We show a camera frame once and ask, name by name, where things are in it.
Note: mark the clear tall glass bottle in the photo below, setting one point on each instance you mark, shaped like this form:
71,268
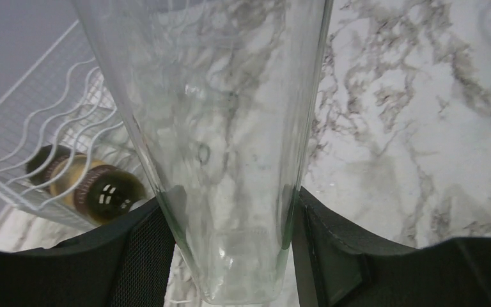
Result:
218,98

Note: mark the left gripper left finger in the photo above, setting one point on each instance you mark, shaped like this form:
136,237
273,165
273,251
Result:
123,263

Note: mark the white wire wine rack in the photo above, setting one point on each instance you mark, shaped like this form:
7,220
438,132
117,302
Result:
61,100

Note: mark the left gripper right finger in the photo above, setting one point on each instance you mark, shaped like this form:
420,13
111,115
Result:
339,263

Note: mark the dark labelled wine bottle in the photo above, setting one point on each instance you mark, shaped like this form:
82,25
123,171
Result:
97,190

